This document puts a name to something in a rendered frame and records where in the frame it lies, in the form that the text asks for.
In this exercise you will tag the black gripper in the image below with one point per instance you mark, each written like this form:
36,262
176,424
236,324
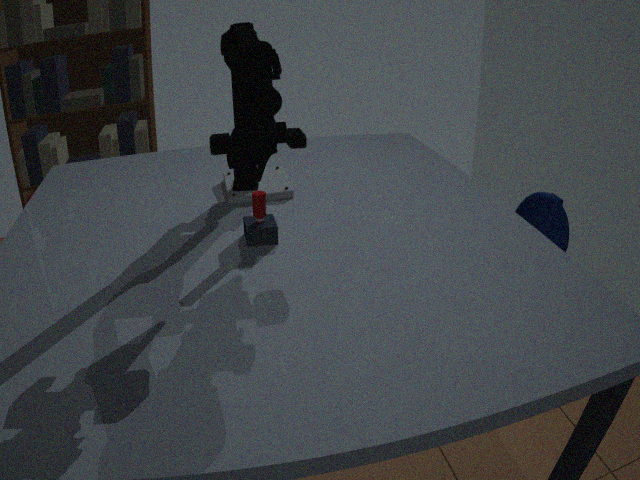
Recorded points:
222,143

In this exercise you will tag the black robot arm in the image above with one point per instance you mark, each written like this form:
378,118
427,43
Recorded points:
250,61

